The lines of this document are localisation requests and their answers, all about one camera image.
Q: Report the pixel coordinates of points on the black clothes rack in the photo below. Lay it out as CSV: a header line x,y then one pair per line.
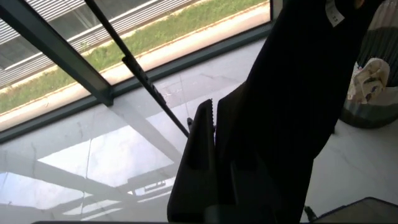
x,y
136,68

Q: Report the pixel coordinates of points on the window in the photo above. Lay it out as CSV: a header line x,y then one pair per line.
x,y
62,53

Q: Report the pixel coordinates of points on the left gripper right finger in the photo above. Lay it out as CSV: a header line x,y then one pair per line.
x,y
225,174

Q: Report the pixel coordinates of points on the white laundry basket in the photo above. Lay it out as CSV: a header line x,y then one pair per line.
x,y
370,115

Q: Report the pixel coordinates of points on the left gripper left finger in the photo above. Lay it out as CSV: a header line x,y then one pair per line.
x,y
192,186

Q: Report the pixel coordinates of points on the cream printed garment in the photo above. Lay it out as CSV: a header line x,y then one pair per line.
x,y
370,77

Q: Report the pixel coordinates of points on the black garment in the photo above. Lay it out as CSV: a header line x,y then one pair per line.
x,y
295,93

